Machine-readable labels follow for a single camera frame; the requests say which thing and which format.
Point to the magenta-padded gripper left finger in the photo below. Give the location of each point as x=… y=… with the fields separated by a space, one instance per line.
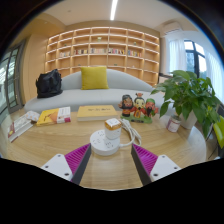
x=76 y=158

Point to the green chair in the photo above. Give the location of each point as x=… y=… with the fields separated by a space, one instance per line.
x=219 y=133

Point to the glass door with dark frame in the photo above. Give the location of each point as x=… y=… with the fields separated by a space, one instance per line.
x=11 y=80

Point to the white air conditioner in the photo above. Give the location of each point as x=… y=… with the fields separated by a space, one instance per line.
x=172 y=28

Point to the black bag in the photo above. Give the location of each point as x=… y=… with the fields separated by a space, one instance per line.
x=49 y=84

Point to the wooden shelf unit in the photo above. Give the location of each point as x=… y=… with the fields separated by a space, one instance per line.
x=100 y=46

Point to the long ceiling light strip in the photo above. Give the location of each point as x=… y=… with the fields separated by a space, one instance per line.
x=114 y=10

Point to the round white power strip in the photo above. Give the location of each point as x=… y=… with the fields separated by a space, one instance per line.
x=99 y=146

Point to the dark framed window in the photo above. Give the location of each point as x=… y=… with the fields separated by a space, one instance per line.
x=195 y=60

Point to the grey sofa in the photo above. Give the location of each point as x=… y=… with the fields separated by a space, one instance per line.
x=86 y=96

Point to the white sheer curtain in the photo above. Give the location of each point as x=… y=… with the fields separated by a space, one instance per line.
x=176 y=55
x=215 y=75

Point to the green potted plant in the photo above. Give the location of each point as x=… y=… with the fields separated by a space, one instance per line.
x=188 y=93

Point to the yellow cushion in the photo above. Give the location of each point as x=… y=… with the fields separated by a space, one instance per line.
x=94 y=77

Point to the small white and red cup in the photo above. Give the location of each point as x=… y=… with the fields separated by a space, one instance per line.
x=173 y=124

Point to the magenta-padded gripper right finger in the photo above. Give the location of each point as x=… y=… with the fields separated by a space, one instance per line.
x=146 y=160

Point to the white charger with gold top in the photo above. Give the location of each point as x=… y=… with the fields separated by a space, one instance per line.
x=113 y=131

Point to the three painted figurines on base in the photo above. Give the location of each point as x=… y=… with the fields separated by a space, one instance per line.
x=138 y=106

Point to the large yellow book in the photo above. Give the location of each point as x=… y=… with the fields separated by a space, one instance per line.
x=96 y=112

